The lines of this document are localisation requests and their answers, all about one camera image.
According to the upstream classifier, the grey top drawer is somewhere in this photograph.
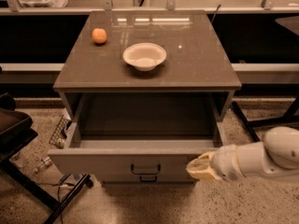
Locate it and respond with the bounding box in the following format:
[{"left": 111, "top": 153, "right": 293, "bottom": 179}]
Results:
[{"left": 49, "top": 123, "right": 224, "bottom": 185}]

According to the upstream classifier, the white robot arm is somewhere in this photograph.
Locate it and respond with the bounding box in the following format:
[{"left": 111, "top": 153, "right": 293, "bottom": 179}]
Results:
[{"left": 186, "top": 127, "right": 299, "bottom": 182}]

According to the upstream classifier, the grey drawer cabinet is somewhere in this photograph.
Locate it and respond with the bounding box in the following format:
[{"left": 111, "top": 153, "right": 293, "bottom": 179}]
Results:
[{"left": 52, "top": 9, "right": 243, "bottom": 185}]

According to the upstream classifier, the black stand leg right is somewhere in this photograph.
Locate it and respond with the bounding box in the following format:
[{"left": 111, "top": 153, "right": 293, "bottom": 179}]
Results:
[{"left": 232, "top": 102, "right": 260, "bottom": 142}]

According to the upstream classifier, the white paper bowl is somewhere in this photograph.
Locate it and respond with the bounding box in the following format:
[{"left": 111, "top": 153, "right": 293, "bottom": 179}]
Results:
[{"left": 122, "top": 43, "right": 166, "bottom": 72}]

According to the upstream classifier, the clear plastic bottle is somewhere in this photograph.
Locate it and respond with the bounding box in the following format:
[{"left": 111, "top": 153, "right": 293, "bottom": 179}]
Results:
[{"left": 35, "top": 157, "right": 52, "bottom": 174}]

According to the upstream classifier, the orange round fruit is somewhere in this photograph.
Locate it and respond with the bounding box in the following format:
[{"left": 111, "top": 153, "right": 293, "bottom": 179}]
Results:
[{"left": 92, "top": 28, "right": 107, "bottom": 44}]

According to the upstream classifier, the black top drawer handle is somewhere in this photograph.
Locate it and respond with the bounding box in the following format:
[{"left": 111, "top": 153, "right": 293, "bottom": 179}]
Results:
[{"left": 130, "top": 164, "right": 161, "bottom": 175}]

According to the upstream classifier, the wire mesh basket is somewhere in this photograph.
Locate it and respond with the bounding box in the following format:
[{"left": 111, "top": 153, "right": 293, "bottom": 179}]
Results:
[{"left": 49, "top": 116, "right": 72, "bottom": 149}]

